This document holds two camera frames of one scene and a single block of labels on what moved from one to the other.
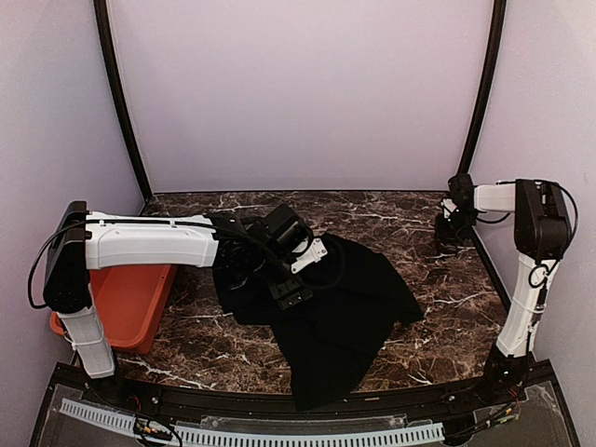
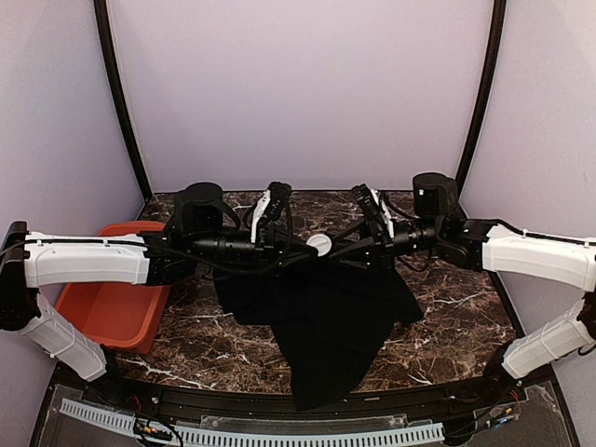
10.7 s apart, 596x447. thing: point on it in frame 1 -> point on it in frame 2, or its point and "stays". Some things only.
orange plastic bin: x=131 y=303 stays
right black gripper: x=443 y=235 -> x=376 y=253
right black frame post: x=498 y=19 stays
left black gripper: x=281 y=291 -> x=270 y=245
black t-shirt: x=333 y=342 stays
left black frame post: x=102 y=22 stays
